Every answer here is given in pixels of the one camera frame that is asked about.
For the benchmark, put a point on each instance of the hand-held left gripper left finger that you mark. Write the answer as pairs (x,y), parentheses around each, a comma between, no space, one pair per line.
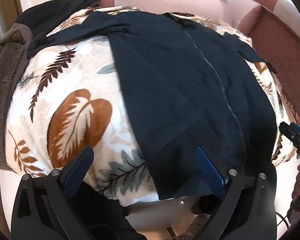
(76,172)

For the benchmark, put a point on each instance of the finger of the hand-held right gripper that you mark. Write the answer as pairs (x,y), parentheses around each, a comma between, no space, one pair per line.
(293,135)

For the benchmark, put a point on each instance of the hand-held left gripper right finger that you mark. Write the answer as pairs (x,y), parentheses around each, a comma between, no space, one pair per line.
(211,173)

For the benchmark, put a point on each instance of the navy zip jacket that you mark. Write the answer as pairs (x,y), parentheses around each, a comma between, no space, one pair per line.
(180,85)

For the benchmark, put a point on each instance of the patterned cloth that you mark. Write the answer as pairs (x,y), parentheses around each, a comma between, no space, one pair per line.
(195,222)

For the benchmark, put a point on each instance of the leaf printed blanket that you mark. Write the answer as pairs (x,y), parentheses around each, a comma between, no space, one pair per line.
(72,110)

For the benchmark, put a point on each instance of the brown fuzzy cloth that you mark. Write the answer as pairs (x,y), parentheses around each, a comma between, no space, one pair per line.
(2,100)

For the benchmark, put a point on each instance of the pink and red sofa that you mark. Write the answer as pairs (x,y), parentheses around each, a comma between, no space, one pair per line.
(270,30)

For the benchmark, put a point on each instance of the black garment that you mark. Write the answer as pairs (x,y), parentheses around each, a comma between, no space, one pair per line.
(65,7)

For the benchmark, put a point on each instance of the wooden door frame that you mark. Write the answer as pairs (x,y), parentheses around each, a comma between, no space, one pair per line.
(11,2)

